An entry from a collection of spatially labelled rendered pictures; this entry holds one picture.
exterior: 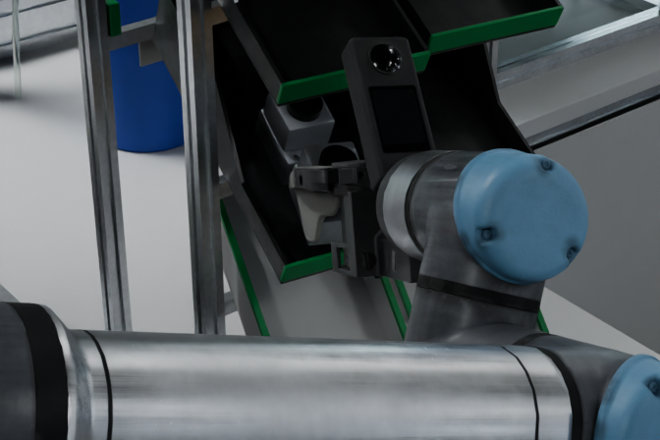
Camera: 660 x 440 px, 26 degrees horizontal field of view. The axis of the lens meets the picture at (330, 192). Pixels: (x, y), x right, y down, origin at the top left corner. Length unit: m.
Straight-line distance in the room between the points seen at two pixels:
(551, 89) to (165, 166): 0.63
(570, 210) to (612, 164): 1.56
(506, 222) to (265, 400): 0.25
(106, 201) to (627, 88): 1.17
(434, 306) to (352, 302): 0.48
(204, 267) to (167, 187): 0.75
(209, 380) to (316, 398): 0.05
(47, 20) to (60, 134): 0.34
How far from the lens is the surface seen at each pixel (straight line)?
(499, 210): 0.81
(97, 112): 1.33
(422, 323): 0.85
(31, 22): 2.43
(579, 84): 2.31
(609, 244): 2.48
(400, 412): 0.65
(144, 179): 2.01
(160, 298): 1.75
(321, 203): 1.08
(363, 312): 1.32
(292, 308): 1.30
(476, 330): 0.83
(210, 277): 1.25
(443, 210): 0.85
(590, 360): 0.74
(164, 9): 1.27
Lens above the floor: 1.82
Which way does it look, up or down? 29 degrees down
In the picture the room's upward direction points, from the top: straight up
